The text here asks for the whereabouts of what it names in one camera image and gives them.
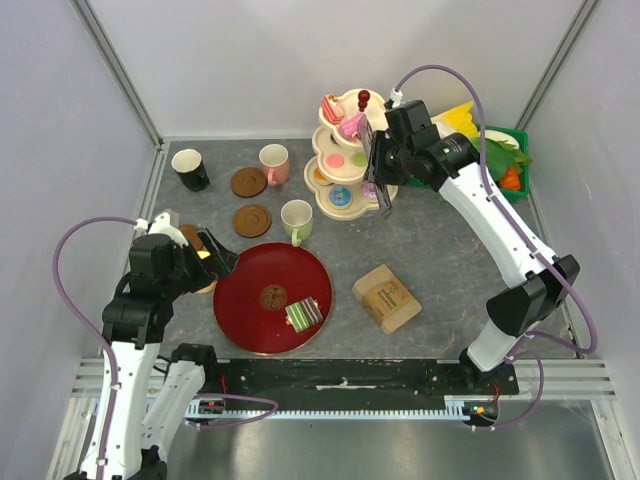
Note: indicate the dark red round tray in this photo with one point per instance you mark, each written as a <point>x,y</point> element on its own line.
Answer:
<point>250,304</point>

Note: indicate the purple sprinkled donut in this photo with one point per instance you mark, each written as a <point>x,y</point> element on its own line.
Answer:
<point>368,190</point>

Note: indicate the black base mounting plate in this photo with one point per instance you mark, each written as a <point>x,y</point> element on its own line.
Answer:
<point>350,385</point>

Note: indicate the black mug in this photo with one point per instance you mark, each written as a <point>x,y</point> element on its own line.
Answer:
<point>189,166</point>

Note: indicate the small orange toy carrot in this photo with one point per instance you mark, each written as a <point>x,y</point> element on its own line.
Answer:
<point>511,180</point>

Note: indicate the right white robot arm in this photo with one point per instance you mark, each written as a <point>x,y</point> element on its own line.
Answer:
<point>537,280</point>

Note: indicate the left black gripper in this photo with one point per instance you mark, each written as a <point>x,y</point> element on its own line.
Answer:
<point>205,274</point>

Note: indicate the metal serving tongs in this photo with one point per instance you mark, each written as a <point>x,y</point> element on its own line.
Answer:
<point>375,146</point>

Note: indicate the red layered cake slice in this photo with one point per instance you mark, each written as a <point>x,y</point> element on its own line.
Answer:
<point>331,110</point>

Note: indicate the pink layered cake slice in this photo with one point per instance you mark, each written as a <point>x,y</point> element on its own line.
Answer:
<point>348,129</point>

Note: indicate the toy yellow corn cabbage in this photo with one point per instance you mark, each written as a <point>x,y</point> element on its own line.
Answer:
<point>457,119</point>

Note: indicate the green layered cake slice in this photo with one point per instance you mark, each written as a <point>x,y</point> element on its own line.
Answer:
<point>296,317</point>

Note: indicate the wooden block with label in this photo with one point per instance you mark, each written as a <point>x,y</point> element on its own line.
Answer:
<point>386,299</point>

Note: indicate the green sandwich cookie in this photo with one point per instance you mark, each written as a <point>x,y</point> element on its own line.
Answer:
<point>359,159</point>

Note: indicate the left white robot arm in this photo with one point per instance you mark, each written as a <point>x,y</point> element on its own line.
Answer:
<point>132,438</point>

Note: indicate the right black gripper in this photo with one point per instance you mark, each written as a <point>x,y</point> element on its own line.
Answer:
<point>383,140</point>

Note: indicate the pink mug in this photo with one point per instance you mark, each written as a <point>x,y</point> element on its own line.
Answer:
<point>274,159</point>

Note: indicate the blue white orange donut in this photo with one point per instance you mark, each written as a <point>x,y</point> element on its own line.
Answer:
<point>340,197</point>

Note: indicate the green plastic vegetable crate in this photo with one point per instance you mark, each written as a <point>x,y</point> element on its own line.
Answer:
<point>522,138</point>

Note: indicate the brown wooden coaster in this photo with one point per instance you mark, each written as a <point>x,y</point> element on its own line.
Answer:
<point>252,221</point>
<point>248,182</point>
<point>190,232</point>

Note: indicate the cream three-tier dessert stand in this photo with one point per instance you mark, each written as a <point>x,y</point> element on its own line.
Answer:
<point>335,174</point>

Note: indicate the brown wooden coaster far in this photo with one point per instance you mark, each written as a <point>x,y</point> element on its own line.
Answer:
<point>248,182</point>

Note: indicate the pink sandwich cookie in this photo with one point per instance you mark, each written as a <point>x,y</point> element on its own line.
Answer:
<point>335,161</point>

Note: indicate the brown layered cake slice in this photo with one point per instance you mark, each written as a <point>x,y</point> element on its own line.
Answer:
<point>312,311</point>

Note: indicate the light green mug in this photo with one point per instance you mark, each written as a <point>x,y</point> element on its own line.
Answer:
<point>297,218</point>

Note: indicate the brown wooden coaster near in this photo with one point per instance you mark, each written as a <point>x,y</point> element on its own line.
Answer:
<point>252,221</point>

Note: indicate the orange glazed donut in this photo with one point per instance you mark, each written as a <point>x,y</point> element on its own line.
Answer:
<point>320,178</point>

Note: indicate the toy white radish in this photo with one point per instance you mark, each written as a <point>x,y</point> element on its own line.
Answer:
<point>498,136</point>

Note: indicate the brown wooden coaster left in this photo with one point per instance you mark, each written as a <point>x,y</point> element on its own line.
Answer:
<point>190,232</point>

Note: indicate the toy bok choy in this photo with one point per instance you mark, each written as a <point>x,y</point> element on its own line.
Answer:
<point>500,156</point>

